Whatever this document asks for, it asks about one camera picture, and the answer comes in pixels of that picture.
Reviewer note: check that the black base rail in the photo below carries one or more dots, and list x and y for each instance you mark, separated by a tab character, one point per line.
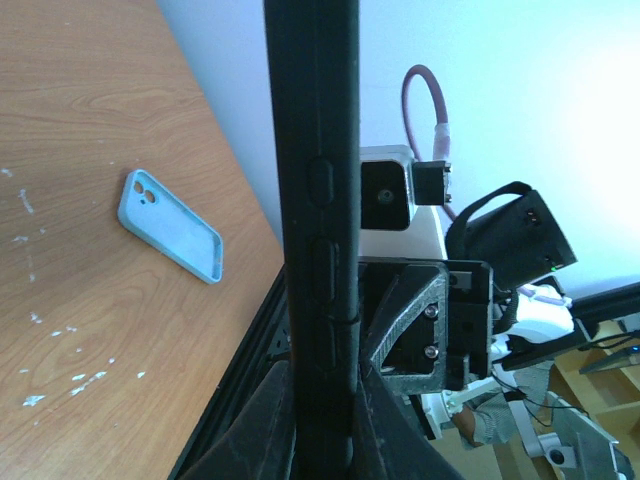
266	341

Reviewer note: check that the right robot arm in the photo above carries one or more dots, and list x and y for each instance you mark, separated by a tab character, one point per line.
521	242

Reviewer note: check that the black phone case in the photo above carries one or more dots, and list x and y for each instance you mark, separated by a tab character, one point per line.
313	58

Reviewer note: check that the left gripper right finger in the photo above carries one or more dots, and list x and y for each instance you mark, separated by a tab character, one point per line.
385	444

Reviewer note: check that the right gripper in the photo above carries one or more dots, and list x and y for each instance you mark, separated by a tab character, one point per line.
427	323

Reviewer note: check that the light blue phone case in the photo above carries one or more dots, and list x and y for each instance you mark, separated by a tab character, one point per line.
150	211

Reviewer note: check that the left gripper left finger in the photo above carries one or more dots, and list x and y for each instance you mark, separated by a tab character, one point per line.
260	442

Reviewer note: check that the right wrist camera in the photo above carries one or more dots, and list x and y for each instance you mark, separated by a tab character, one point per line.
394	185

